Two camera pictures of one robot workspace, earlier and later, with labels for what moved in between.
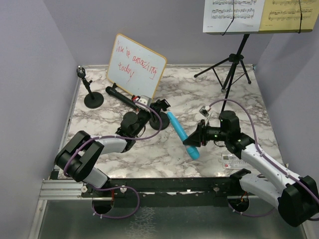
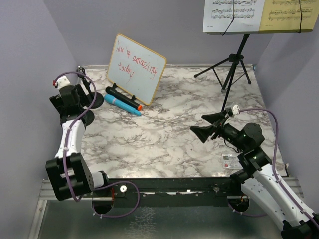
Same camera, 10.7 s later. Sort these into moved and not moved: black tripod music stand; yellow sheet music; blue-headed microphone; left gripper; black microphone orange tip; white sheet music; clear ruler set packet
Moved: left gripper; blue-headed microphone
Not moved: yellow sheet music; clear ruler set packet; black microphone orange tip; black tripod music stand; white sheet music
